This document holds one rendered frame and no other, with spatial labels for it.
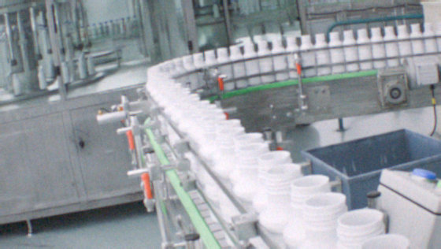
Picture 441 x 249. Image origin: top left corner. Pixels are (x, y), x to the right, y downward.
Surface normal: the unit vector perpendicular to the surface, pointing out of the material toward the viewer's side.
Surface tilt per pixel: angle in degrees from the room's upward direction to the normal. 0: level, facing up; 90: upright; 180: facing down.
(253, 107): 90
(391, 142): 90
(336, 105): 90
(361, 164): 90
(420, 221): 70
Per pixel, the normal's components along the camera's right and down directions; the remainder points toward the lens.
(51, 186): 0.20, 0.15
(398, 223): -0.96, -0.16
